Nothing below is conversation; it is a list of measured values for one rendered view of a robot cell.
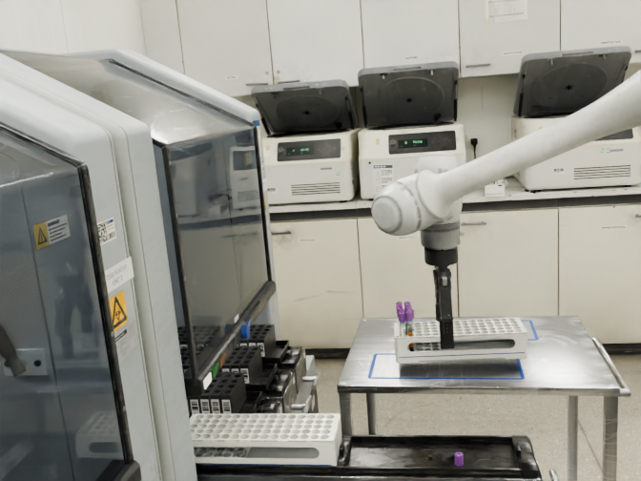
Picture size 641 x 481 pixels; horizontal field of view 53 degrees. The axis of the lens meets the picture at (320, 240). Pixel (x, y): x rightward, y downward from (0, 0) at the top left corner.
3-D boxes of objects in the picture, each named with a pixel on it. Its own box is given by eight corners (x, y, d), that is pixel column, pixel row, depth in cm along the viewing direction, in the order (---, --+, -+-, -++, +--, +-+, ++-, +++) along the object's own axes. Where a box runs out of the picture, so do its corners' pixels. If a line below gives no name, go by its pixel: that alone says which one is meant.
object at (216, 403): (228, 396, 145) (225, 371, 143) (237, 396, 144) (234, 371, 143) (212, 422, 134) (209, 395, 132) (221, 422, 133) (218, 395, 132)
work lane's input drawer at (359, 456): (161, 508, 121) (155, 465, 119) (186, 467, 134) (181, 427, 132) (570, 518, 109) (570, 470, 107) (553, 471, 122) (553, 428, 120)
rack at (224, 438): (178, 470, 120) (174, 439, 119) (196, 442, 130) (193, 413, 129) (336, 471, 116) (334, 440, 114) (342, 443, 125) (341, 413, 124)
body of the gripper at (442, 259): (459, 249, 142) (461, 289, 144) (455, 240, 150) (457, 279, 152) (424, 251, 143) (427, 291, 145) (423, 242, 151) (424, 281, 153)
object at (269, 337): (269, 345, 174) (267, 324, 172) (277, 345, 173) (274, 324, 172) (258, 362, 163) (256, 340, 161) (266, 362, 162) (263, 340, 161)
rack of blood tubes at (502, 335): (396, 363, 149) (394, 338, 147) (395, 346, 158) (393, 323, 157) (528, 358, 146) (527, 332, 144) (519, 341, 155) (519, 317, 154)
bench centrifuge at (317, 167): (251, 208, 352) (238, 87, 338) (279, 190, 411) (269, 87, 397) (353, 202, 341) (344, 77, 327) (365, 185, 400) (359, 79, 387)
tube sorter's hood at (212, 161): (-59, 398, 122) (-137, 48, 108) (96, 298, 180) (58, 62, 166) (202, 397, 113) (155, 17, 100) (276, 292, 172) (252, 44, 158)
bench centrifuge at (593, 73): (527, 193, 328) (525, 52, 313) (510, 177, 388) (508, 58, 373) (644, 187, 319) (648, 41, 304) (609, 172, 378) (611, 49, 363)
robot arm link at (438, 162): (428, 215, 153) (401, 227, 143) (424, 149, 149) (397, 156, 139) (471, 217, 146) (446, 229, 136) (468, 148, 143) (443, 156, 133)
